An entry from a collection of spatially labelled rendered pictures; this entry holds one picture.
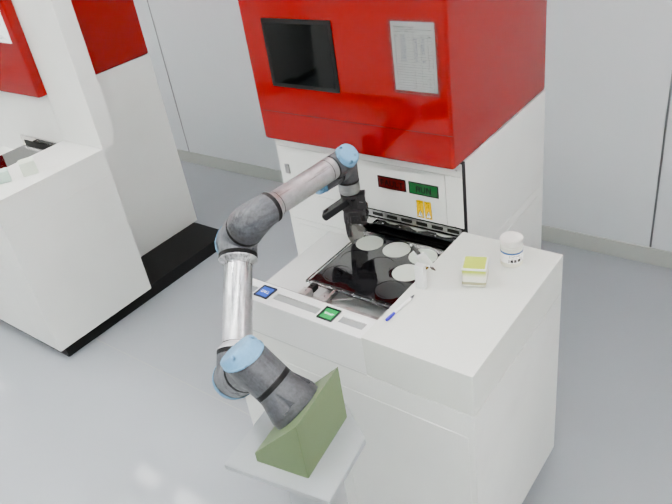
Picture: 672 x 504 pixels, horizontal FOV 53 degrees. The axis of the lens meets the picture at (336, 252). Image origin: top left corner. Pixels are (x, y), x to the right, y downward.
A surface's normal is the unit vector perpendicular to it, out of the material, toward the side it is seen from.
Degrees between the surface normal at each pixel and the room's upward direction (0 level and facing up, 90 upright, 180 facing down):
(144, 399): 0
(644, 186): 90
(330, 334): 90
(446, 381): 90
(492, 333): 0
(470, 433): 90
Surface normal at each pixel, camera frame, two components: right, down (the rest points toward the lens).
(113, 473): -0.14, -0.84
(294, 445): -0.45, 0.53
